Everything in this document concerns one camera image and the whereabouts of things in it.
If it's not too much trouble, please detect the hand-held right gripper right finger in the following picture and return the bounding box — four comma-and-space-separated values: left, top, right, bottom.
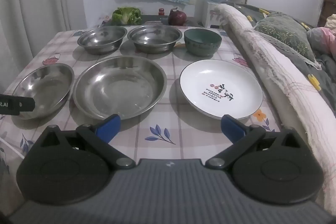
205, 114, 302, 169

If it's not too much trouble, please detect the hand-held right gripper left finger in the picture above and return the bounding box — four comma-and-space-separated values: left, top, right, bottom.
38, 114, 136, 170

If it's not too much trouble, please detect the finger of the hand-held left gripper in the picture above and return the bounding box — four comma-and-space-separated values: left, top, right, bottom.
11, 95, 36, 115

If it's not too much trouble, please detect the medium stainless steel plate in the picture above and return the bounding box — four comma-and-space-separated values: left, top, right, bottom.
12, 63, 75, 120

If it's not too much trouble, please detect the small stainless steel bowl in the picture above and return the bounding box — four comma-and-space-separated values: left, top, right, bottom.
77, 26, 128, 55
127, 25, 183, 54

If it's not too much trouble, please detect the green ceramic bowl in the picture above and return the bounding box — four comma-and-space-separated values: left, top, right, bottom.
183, 28, 222, 57

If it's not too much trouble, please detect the large steel basin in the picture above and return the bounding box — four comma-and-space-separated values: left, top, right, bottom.
73, 55, 168, 121

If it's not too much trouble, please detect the white printed ceramic plate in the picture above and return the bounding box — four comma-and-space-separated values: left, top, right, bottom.
179, 59, 264, 120

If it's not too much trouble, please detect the pink checked plastic tablecloth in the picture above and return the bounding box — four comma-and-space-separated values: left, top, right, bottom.
0, 25, 285, 216

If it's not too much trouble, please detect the pink white frayed quilt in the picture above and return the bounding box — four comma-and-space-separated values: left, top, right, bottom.
215, 2, 336, 211

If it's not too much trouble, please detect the white curtain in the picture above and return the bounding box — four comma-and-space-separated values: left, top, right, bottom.
0, 0, 87, 75

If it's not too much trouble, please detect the grey quilt with yellow print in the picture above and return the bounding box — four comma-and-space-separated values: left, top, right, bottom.
231, 2, 336, 109

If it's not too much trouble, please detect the green leaf-print pillow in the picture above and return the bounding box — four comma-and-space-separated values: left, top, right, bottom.
253, 13, 315, 62

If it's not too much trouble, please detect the green lettuce head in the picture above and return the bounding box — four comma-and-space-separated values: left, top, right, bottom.
112, 7, 142, 25

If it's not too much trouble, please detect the dark side table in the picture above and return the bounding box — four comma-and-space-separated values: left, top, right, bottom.
105, 15, 202, 28

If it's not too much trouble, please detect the red onion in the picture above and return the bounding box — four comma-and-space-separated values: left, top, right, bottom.
168, 7, 187, 26

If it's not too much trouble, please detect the pink cloth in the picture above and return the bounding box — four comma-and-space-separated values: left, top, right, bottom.
307, 14, 336, 56

